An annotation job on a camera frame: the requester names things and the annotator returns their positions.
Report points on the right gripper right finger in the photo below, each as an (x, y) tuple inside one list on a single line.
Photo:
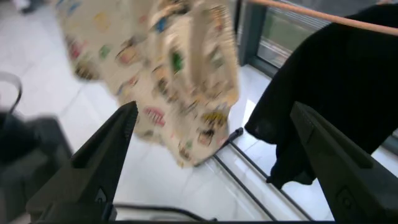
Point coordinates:
[(348, 174)]

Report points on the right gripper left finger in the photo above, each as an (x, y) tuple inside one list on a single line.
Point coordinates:
[(90, 180)]

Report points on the black t-shirt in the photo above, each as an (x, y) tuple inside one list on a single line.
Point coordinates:
[(335, 77)]

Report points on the cream printed garment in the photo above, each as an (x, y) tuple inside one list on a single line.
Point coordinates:
[(155, 77)]

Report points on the pink clothes hanger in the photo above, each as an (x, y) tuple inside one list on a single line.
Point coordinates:
[(326, 17)]

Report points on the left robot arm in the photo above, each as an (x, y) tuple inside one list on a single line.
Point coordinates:
[(18, 140)]

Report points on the black clothes rack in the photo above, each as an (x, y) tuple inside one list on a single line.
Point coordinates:
[(242, 183)]

